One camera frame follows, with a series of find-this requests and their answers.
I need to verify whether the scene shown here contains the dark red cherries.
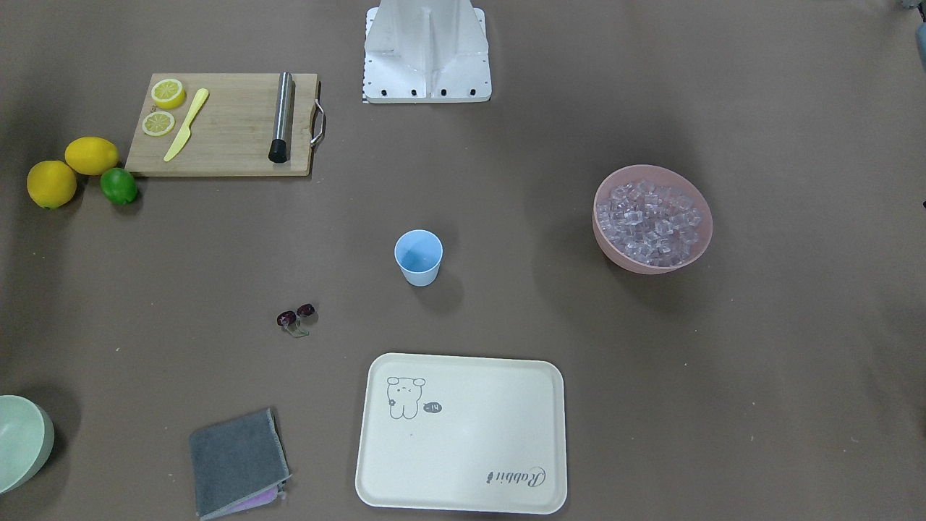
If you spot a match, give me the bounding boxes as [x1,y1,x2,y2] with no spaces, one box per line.
[276,303,315,339]

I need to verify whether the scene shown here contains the light blue cup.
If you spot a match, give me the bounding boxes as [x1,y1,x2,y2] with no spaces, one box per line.
[394,229,444,287]

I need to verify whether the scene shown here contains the pink bowl of ice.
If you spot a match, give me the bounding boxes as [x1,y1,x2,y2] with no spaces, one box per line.
[592,164,713,276]

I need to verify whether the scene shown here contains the cream rabbit tray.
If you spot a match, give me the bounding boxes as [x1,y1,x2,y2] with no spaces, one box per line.
[354,352,568,514]

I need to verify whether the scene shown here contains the wooden cutting board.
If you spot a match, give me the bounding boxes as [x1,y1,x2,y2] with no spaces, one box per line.
[125,72,324,177]

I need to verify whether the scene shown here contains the grey folded cloth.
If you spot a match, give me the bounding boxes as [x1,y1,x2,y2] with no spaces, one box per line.
[188,408,291,520]

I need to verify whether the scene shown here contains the yellow plastic knife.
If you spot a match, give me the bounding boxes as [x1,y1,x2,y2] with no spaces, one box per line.
[163,88,211,162]

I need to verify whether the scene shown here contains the lemon slice on board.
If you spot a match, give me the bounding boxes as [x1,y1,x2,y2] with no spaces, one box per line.
[141,110,176,137]

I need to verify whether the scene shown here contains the lemon half on board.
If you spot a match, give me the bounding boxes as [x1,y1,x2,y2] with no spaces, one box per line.
[150,78,187,110]

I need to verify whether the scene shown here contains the green lime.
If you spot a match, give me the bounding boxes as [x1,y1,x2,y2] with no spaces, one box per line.
[100,167,139,205]

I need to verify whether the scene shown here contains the yellow lemon upper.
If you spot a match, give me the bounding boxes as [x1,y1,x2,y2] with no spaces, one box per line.
[65,136,120,176]

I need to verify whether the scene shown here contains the yellow lemon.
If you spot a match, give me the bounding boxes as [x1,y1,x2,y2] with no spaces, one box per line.
[65,136,120,176]
[27,161,78,210]

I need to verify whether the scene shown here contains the yellow lemon lower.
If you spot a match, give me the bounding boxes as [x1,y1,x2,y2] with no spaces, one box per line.
[27,161,78,210]

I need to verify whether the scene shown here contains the mint green bowl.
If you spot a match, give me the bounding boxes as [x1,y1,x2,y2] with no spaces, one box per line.
[1,395,55,494]

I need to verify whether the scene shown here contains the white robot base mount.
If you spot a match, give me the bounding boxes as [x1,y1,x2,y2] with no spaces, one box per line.
[362,1,493,103]

